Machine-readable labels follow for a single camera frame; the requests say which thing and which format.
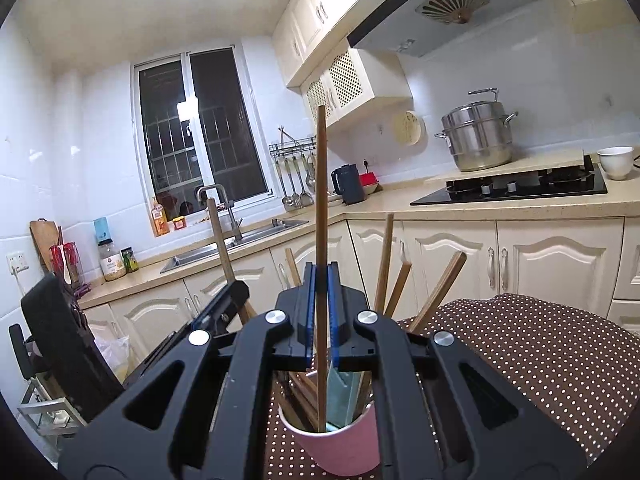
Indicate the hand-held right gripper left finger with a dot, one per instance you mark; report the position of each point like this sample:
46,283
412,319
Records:
310,310

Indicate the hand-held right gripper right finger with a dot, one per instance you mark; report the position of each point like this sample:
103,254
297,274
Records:
334,310

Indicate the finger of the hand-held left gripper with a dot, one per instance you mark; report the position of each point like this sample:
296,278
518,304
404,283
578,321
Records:
215,310

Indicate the bunch of wooden chopsticks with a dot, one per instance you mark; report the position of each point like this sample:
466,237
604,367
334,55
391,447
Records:
384,260

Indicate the light blue chopstick tray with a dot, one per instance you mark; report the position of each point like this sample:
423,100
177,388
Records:
347,400

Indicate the long dark brown chopstick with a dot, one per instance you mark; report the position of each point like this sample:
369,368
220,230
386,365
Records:
321,185

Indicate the pink cup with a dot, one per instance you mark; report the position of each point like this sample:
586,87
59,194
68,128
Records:
340,450

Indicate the stainless steel sink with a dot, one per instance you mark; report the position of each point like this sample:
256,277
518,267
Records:
200,260

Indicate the white plastic bag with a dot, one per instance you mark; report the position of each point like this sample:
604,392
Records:
115,357

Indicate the red kitchen tool set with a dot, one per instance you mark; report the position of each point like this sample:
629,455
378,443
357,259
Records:
72,260

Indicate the clear jar with label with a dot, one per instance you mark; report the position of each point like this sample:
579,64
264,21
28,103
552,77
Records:
112,265

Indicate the grey kitchen faucet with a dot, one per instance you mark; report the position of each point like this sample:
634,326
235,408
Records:
235,220

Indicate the small red jar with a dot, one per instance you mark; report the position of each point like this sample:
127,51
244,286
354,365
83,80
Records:
178,223

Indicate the small dark green jar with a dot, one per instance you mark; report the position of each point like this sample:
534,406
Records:
130,261

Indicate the wooden cutting board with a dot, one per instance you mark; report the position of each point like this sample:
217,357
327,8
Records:
41,242

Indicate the orange bottle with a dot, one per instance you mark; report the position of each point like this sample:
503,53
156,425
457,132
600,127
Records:
160,220

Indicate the hanging steel kitchen utensil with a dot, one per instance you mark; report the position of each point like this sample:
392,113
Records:
295,197
311,180
286,200
303,197

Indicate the black electric kettle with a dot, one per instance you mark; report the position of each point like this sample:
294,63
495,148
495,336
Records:
349,185

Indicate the red container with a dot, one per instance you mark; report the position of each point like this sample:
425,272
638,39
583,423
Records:
371,182

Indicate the metal tongs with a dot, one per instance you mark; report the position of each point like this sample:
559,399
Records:
285,137

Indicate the round cream steamer tray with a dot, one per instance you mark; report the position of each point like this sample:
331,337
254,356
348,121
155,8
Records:
409,128

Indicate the brown polka dot tablecloth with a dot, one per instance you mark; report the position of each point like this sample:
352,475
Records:
525,360

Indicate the dark sliding window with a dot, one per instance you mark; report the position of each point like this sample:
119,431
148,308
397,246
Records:
165,110

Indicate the steel steamer pot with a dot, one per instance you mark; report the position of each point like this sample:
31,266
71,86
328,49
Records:
477,140

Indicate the small lattice door cabinet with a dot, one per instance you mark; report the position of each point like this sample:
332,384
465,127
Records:
345,80

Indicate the black gas cooktop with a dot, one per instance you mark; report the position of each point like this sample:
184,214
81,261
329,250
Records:
550,187

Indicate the light wooden board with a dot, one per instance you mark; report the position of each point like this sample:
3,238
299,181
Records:
540,162

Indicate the black range hood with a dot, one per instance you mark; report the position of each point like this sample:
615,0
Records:
400,25

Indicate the white bowl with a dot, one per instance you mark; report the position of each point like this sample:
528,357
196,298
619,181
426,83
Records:
615,162

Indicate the metal frame shelf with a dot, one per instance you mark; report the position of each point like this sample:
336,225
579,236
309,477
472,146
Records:
50,405

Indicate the white wall socket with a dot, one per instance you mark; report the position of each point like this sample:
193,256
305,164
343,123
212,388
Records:
16,262

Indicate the wall utensil rack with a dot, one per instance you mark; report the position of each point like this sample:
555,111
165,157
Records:
295,149

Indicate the cream upper wall cabinets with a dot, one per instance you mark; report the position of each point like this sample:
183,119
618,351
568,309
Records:
310,20

